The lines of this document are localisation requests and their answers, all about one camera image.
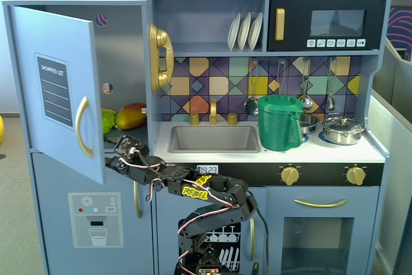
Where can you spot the steel slotted spoon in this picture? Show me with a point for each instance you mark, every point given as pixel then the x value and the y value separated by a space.
pixel 250 107

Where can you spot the steel serving spoon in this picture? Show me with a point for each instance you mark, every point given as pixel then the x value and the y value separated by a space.
pixel 330 102

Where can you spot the gold stove knob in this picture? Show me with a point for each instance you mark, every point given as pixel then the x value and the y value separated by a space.
pixel 355 176
pixel 290 176

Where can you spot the black shopping list board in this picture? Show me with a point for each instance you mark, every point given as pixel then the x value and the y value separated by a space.
pixel 54 91

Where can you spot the steel hanging spatula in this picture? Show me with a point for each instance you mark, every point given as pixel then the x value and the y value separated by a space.
pixel 282 75

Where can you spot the green toy fruit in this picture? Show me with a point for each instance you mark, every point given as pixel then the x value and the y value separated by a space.
pixel 108 122

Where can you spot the steel pot lid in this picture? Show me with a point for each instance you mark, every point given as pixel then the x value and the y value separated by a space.
pixel 342 124

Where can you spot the steel open pot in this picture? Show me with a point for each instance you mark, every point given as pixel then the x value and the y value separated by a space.
pixel 310 123

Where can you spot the gold faucet spout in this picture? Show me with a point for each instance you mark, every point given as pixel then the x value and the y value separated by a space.
pixel 213 110

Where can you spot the gold tap knob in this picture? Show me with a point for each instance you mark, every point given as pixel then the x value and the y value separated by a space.
pixel 194 119
pixel 232 119

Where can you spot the blue ice dispenser fridge door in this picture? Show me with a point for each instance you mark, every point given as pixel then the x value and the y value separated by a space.
pixel 48 223

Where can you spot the black microwave door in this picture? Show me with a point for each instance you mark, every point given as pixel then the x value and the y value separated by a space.
pixel 296 30

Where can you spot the blue oven door with window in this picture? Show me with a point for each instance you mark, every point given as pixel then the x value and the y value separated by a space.
pixel 277 239

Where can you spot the grey sink basin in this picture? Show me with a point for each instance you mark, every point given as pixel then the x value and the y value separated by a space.
pixel 214 138

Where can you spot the green plastic pitcher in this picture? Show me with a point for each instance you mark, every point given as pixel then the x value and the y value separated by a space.
pixel 275 127

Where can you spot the steel ladle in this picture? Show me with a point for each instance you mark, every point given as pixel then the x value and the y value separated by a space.
pixel 306 102

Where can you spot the white toy plate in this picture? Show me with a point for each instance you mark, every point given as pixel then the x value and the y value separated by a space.
pixel 255 30
pixel 233 33
pixel 244 32

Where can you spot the red yellow toy mango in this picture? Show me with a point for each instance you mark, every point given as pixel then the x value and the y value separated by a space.
pixel 130 117

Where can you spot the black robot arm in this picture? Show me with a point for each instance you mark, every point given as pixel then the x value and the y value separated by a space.
pixel 225 220

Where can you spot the robot controller board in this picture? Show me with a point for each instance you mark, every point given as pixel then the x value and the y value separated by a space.
pixel 209 270

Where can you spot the blue shopping list cabinet door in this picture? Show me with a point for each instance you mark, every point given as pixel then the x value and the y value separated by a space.
pixel 29 94

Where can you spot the grey office partition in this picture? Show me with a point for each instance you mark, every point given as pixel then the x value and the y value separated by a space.
pixel 396 127

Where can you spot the yellow round object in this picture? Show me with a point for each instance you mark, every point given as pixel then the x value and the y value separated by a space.
pixel 1 130

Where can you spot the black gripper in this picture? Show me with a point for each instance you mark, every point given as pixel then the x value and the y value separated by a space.
pixel 120 161

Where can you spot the grey ice dispenser sticker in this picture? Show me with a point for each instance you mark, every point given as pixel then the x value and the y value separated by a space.
pixel 96 230

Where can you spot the gold toy telephone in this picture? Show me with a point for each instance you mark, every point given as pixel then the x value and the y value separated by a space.
pixel 162 40

